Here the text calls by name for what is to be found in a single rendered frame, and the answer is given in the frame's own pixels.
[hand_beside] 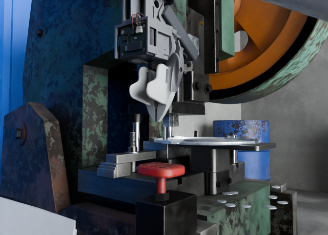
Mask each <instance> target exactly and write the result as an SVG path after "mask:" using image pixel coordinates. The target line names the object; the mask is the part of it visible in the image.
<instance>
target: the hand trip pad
mask: <svg viewBox="0 0 328 235"><path fill-rule="evenodd" d="M137 173H138V174H139V175H142V176H150V177H156V192H157V193H166V178H172V177H176V176H181V175H184V174H185V167H184V166H183V165H181V164H169V163H161V162H158V163H157V162H152V163H146V164H139V166H138V167H137Z"/></svg>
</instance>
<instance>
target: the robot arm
mask: <svg viewBox="0 0 328 235"><path fill-rule="evenodd" d="M261 1H264V2H267V3H270V4H273V5H277V6H280V7H282V8H286V9H289V10H292V11H295V12H298V13H301V14H304V15H307V16H311V17H314V18H317V19H320V20H324V21H327V22H328V0H261ZM173 2H174V0H123V7H122V24H120V25H117V26H115V40H114V58H115V59H119V60H123V61H126V60H127V62H131V63H134V64H137V74H138V81H137V82H136V83H134V84H132V85H131V86H130V87H129V93H130V96H131V97H132V98H133V99H135V100H137V101H139V102H141V103H143V104H145V105H146V107H147V110H148V112H149V114H150V116H151V118H152V119H153V121H154V122H160V121H161V120H162V119H163V117H164V116H165V114H166V113H167V111H168V109H169V107H170V105H171V103H172V101H173V98H174V96H175V93H176V92H177V90H178V87H179V84H180V81H181V78H182V75H183V71H184V62H190V61H195V60H196V58H197V55H198V50H197V48H196V47H195V45H194V43H193V42H192V40H191V39H190V37H189V35H188V34H187V32H186V31H185V29H184V28H183V26H182V25H181V23H180V21H179V20H178V18H177V17H176V15H175V13H174V12H173V10H172V9H171V7H170V5H171V4H172V3H173ZM118 36H119V37H121V43H120V52H117V44H118ZM153 69H156V72H155V71H153Z"/></svg>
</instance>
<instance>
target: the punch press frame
mask: <svg viewBox="0 0 328 235"><path fill-rule="evenodd" d="M219 1H220V4H219V6H218V16H219V29H220V33H219V58H220V61H222V60H225V59H228V58H231V57H234V56H235V47H234V0H219ZM122 7H123V0H32V2H31V10H30V19H29V27H28V35H27V44H26V52H25V60H24V69H23V77H22V88H23V104H25V103H27V102H35V103H42V104H43V105H44V106H45V107H46V108H47V109H48V110H49V111H50V112H51V114H52V115H53V116H54V117H55V118H56V119H57V120H58V121H59V126H60V133H61V141H62V148H63V155H64V161H65V168H66V174H67V181H68V188H69V194H70V201H71V205H75V204H79V203H82V202H90V203H93V204H97V205H101V206H104V207H108V208H112V209H115V210H119V211H123V212H127V213H131V214H134V215H135V214H136V205H134V204H130V203H126V202H122V201H118V200H113V199H109V198H105V197H101V196H96V195H91V194H87V193H83V192H79V191H78V169H84V168H91V167H97V168H98V167H99V165H101V162H106V155H107V154H116V153H125V152H128V147H130V132H133V123H132V122H131V115H130V114H128V105H129V104H136V103H141V102H139V101H137V100H135V99H133V98H132V97H131V96H130V93H129V87H130V86H131V85H132V84H134V83H136V82H137V81H138V74H137V71H135V70H133V63H131V62H127V60H126V61H123V60H119V59H115V58H114V40H115V26H117V25H120V24H122ZM170 7H171V9H172V10H173V12H174V13H175V15H176V17H177V18H178V20H179V21H180V23H181V25H182V26H183V28H184V29H185V31H186V0H174V2H173V3H172V4H171V5H170ZM150 137H157V138H163V139H164V127H163V119H162V120H161V121H160V122H154V121H153V119H152V118H151V116H150V115H142V122H140V151H143V150H144V141H149V138H150ZM224 192H238V194H233V195H223V194H222V193H218V194H216V195H210V194H206V195H203V196H200V197H198V198H197V219H199V220H204V221H208V222H212V223H216V224H217V234H216V235H268V234H270V233H271V227H270V209H267V208H266V206H267V205H270V198H268V196H270V184H263V183H255V182H247V181H239V182H237V183H234V184H231V185H230V189H228V190H226V191H224ZM217 200H226V202H225V203H219V202H217ZM227 203H232V204H235V207H227V206H225V204H227ZM240 205H250V206H251V207H249V208H245V207H241V206H240Z"/></svg>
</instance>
